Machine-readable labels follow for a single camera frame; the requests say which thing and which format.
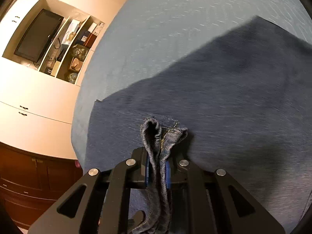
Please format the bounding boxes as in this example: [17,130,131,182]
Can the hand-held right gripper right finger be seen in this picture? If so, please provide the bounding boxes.
[166,151,285,234]

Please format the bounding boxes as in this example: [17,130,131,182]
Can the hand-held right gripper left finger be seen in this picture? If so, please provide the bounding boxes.
[29,147,152,234]

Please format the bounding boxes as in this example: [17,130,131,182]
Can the blue denim pants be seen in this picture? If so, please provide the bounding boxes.
[86,15,312,234]

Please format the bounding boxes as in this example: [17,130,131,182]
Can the dark wooden cabinet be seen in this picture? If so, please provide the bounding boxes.
[0,143,83,230]

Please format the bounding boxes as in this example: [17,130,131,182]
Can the tan bag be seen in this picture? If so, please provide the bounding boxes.
[69,58,84,72]

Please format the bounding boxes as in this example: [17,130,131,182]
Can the green glossy bag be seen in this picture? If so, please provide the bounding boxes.
[72,44,89,61]

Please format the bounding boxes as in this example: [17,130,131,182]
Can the bed with blue bedspread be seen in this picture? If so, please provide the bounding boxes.
[71,0,312,171]

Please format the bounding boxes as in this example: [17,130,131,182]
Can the dark red box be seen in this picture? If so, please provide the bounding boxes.
[84,33,98,47]

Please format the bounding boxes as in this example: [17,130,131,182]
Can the white flat box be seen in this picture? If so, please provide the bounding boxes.
[65,19,81,42]

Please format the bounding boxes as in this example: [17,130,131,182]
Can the black flat television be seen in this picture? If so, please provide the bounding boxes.
[14,9,64,62]

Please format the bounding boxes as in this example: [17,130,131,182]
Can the white wall cabinet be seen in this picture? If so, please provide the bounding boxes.
[0,0,144,125]

